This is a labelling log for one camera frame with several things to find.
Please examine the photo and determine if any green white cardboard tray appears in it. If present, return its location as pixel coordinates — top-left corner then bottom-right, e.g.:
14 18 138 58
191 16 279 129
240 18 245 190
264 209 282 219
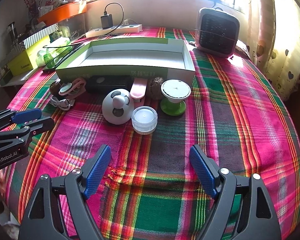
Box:
56 36 196 85

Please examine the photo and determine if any yellow box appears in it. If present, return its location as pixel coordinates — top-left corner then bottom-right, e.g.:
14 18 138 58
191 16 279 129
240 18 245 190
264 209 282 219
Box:
7 36 50 76

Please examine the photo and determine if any black rectangular remote device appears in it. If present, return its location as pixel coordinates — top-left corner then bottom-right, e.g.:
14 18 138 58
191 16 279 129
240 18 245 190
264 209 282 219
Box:
85 75 134 94

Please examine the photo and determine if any heart pattern curtain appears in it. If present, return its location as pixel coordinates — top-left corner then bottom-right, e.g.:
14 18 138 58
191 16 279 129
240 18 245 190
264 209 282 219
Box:
249 0 300 101

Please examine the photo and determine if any plaid bed cloth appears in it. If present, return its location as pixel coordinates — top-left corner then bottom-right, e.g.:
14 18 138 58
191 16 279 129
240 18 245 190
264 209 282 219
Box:
3 50 300 239

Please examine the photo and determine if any pink clip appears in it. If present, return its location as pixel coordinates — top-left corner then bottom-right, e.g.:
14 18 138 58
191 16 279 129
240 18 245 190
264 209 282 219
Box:
130 78 148 106

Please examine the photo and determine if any white USB cable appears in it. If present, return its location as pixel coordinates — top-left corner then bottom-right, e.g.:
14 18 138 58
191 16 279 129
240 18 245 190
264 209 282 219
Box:
49 96 76 112

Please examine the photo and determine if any white panda dome toy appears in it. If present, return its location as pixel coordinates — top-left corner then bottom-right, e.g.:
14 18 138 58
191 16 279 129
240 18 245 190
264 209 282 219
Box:
102 89 134 125

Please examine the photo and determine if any black charger cable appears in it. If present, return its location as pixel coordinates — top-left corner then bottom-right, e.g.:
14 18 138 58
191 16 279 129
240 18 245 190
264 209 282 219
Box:
43 2 125 49

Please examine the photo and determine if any brown walnut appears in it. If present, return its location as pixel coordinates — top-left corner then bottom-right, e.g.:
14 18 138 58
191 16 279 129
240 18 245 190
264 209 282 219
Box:
146 77 164 100
49 79 62 96

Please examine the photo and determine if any clear round candle jar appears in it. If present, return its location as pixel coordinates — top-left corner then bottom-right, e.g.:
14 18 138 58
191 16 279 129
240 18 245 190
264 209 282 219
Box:
131 106 158 135

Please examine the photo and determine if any orange tray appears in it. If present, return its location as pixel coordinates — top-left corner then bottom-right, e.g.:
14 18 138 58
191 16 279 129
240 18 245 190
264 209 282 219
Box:
38 1 87 26

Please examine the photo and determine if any pink black portable heater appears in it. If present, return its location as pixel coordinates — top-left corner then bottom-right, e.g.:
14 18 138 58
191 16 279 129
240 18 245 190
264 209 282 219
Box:
195 8 240 58

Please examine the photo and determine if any black charger adapter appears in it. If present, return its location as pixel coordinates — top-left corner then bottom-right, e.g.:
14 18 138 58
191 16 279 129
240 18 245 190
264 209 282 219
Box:
101 11 113 29

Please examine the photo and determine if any green tissue pack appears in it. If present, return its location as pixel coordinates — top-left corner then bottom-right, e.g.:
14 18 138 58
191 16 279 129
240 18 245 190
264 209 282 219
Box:
36 37 71 67

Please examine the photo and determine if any black smartphone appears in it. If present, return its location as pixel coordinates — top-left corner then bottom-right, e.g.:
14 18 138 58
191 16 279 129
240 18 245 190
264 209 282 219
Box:
43 44 83 73

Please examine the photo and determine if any striped white box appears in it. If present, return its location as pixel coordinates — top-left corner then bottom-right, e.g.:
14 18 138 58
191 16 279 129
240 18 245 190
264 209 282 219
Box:
13 23 59 53

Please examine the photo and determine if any pink case mint insert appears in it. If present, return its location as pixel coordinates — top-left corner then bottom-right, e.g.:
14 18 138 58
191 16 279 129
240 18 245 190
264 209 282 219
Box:
58 77 86 100

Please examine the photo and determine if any white power strip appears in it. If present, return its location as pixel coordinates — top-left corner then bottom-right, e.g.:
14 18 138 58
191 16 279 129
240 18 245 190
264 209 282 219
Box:
85 24 142 38

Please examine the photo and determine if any white plug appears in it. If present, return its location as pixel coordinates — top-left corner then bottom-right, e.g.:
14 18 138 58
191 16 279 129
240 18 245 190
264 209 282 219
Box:
122 18 138 26

